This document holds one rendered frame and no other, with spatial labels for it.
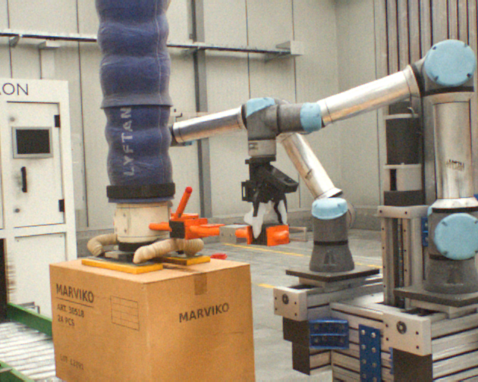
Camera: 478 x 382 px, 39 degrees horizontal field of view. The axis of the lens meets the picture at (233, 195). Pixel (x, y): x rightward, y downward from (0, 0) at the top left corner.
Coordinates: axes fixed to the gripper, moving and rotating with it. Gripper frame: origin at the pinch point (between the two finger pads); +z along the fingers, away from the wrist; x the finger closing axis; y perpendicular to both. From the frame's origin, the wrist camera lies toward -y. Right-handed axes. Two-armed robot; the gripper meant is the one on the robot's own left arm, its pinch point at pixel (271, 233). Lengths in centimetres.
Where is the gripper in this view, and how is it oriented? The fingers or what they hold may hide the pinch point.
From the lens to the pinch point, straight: 176.7
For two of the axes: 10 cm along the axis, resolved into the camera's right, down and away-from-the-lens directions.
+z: 0.5, 10.0, 0.4
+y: -6.6, 0.0, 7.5
